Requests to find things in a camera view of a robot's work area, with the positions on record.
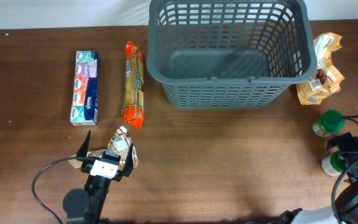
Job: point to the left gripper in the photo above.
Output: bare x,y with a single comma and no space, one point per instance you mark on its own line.
127,170

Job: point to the green lid peanut butter jar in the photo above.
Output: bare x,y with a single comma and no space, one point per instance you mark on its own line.
334,163

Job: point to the green lid jar with label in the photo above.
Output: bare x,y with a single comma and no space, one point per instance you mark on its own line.
328,123

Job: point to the red spaghetti packet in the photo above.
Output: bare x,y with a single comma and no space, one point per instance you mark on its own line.
133,100

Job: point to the orange snack bag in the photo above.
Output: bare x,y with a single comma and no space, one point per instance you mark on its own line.
326,81

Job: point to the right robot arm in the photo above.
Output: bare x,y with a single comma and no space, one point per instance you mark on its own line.
343,207

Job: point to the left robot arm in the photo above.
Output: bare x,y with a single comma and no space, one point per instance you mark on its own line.
85,205

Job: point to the brown white snack bag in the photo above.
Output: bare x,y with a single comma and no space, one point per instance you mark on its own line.
120,143

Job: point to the Kleenex tissue multipack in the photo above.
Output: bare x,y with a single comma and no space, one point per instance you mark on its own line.
84,107

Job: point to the grey plastic basket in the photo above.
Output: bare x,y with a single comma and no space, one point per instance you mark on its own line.
229,53

